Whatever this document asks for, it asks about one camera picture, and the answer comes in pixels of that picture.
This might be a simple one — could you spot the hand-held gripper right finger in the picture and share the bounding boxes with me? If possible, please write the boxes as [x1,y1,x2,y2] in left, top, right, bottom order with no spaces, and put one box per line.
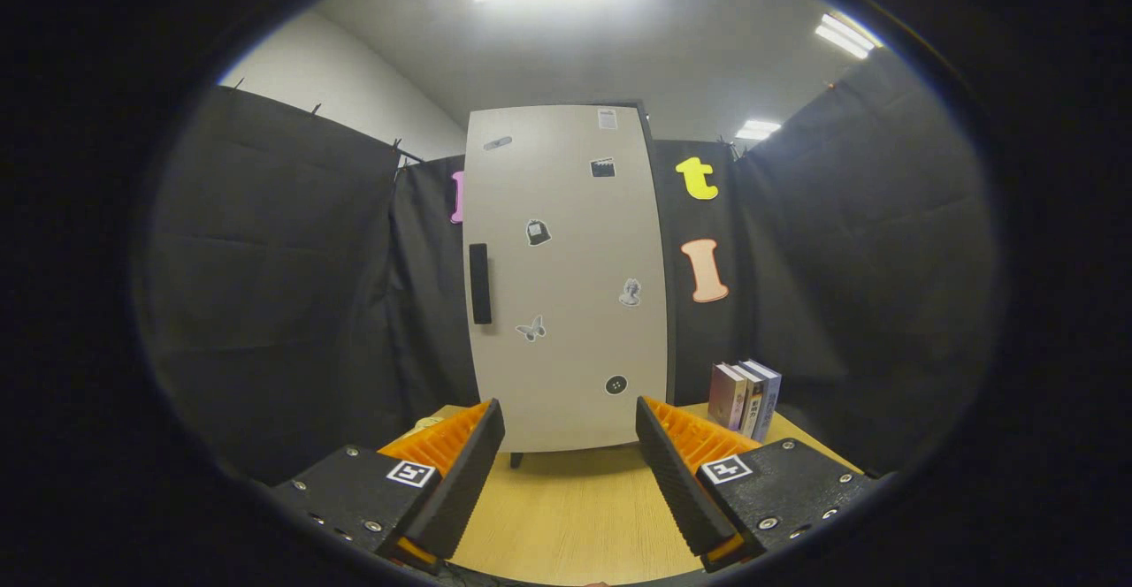
[635,395,885,572]

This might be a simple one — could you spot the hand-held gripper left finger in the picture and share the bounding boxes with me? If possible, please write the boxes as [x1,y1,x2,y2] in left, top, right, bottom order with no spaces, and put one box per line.
[270,398,507,568]

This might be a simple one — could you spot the black door handle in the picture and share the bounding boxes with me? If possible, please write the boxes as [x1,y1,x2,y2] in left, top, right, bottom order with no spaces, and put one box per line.
[469,243,493,325]

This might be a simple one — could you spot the beige cabinet door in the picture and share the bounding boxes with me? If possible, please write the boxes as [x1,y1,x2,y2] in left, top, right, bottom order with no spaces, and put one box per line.
[463,105,670,454]

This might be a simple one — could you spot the pink cover book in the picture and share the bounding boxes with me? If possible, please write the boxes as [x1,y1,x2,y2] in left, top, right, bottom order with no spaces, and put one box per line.
[708,363,748,431]

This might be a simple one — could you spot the dark spine book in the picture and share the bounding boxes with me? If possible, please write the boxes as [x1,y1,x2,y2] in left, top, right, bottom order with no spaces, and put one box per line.
[732,364,765,439]

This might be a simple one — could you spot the grey blue book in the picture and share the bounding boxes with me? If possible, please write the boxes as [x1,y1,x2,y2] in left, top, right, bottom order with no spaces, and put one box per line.
[741,359,783,443]

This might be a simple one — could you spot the dark grey cabinet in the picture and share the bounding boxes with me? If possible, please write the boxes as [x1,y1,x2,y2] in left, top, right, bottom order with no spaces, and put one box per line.
[463,99,679,469]

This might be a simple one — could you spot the black backdrop cloth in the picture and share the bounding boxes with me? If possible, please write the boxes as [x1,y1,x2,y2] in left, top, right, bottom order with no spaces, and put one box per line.
[141,48,1000,482]

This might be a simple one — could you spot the double strip ceiling light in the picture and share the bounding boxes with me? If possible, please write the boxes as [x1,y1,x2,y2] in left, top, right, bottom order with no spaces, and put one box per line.
[815,12,876,60]

